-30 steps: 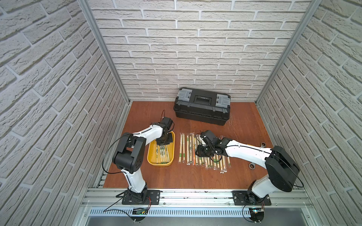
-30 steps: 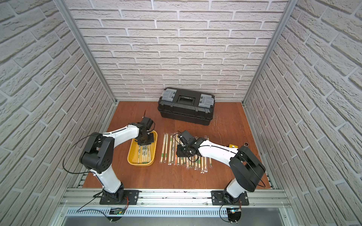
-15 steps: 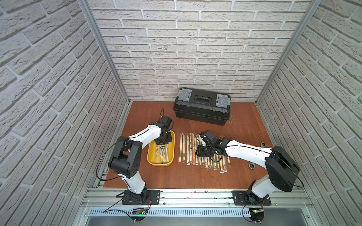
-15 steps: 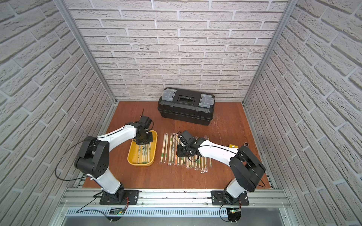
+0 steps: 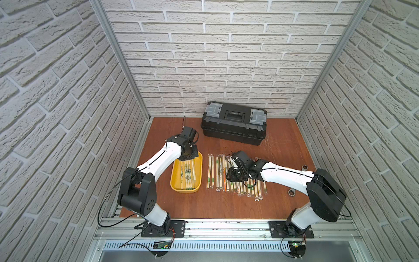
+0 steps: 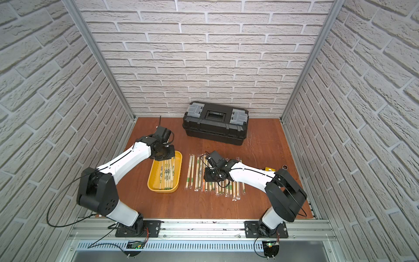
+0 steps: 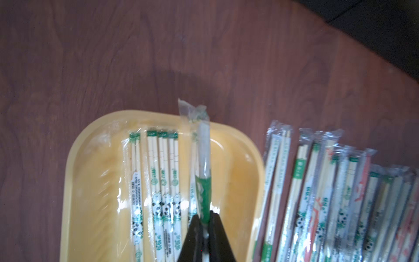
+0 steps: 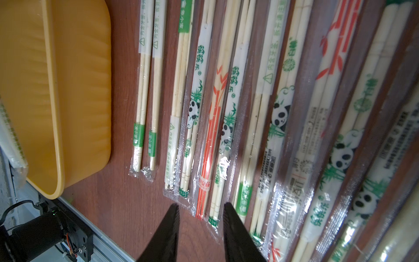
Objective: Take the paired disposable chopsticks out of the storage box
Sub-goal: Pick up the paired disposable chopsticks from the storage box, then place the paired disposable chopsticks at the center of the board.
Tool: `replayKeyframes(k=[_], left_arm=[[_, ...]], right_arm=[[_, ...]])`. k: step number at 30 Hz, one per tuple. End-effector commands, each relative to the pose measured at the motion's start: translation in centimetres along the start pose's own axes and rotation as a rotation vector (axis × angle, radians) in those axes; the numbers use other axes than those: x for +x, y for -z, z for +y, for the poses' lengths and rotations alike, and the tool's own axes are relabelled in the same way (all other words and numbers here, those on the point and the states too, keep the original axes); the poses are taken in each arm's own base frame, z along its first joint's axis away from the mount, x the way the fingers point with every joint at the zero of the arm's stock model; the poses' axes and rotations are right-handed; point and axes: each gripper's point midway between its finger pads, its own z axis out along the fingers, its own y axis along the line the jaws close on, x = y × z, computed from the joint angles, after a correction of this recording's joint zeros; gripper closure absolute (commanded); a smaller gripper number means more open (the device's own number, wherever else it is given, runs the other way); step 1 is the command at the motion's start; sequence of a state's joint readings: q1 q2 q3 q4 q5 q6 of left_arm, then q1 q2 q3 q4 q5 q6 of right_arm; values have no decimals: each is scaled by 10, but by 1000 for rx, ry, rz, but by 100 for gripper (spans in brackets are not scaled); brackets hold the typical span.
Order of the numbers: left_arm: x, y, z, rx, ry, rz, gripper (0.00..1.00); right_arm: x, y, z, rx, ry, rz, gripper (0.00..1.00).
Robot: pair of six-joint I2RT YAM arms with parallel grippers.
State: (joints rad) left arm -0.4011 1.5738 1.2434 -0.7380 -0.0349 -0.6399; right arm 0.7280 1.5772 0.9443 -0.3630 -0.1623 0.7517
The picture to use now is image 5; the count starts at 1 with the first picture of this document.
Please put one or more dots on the black plastic toolbox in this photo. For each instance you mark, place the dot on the black plastic toolbox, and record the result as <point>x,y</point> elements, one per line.
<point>235,123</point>

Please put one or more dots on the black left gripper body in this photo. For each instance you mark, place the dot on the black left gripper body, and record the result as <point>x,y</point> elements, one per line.
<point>190,153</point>

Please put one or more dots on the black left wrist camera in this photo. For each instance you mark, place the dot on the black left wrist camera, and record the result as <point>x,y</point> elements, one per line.
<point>188,133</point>

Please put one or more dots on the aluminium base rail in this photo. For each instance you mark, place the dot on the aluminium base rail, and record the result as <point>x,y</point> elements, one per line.
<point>228,235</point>

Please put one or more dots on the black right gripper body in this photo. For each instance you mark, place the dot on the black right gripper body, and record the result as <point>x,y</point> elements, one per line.
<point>238,175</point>

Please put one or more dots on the aluminium frame post right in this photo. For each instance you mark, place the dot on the aluminium frame post right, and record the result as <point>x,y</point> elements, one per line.
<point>335,54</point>

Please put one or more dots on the aluminium frame post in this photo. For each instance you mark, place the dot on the aluminium frame post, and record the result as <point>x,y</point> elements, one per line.
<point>112,38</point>
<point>335,54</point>

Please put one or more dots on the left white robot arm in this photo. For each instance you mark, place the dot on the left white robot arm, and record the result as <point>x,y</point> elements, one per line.
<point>138,191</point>

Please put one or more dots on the yellow plastic storage box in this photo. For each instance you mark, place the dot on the yellow plastic storage box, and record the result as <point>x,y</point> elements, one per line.
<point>186,176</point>

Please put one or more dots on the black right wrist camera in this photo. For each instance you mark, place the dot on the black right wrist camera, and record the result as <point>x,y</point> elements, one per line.
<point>244,159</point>

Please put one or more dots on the green panda chopsticks pair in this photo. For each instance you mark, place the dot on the green panda chopsticks pair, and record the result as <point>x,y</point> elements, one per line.
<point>265,188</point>

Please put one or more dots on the aluminium frame post left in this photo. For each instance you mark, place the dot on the aluminium frame post left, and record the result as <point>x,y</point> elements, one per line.
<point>112,38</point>

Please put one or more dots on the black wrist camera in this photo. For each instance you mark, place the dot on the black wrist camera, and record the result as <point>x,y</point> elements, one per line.
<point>244,159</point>
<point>188,133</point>

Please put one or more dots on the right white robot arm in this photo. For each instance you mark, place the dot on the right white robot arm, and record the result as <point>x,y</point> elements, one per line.
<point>326,197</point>

